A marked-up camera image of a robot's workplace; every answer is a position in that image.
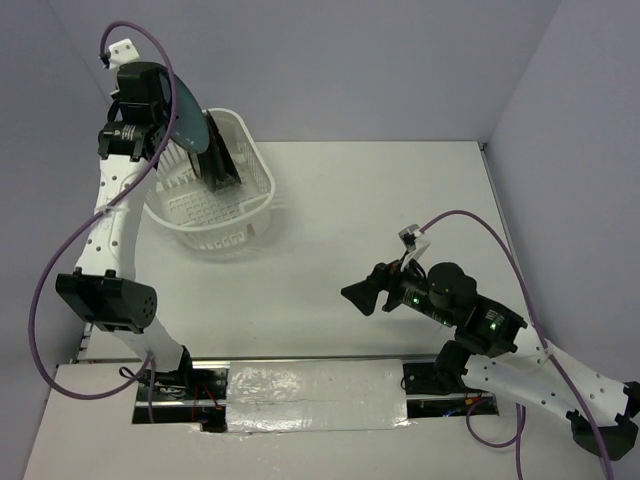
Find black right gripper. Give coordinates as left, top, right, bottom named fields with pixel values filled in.
left=339, top=249, right=455, bottom=325

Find blue glazed ceramic plate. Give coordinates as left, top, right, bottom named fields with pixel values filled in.
left=171, top=76, right=209, bottom=154

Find beige plate with dark rim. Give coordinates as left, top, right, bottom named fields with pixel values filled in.
left=188, top=152, right=209, bottom=183

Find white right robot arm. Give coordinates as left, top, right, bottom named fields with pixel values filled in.
left=341, top=260, right=639, bottom=461

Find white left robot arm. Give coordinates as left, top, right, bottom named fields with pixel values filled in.
left=55, top=61, right=196, bottom=399

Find black plate in rack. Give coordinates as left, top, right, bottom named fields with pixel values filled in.
left=206, top=112, right=242, bottom=190

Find teal plate in rack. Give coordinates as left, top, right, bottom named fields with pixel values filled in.
left=200, top=113, right=233, bottom=192

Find white plastic dish rack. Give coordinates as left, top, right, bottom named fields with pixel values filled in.
left=144, top=108, right=275, bottom=252

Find silver foil tape sheet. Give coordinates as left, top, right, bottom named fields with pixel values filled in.
left=226, top=359, right=409, bottom=434

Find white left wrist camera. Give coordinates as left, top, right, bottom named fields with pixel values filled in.
left=100, top=38, right=140, bottom=70

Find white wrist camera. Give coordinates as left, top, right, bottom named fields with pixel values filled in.
left=398, top=224, right=431, bottom=271
left=100, top=38, right=140, bottom=70

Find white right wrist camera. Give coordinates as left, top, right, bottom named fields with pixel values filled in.
left=398, top=224, right=431, bottom=271

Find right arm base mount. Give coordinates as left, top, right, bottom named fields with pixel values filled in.
left=400, top=362, right=499, bottom=419

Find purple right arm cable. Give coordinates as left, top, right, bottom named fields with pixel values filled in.
left=419, top=209, right=619, bottom=480

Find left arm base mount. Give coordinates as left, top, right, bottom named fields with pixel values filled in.
left=131, top=367, right=230, bottom=433

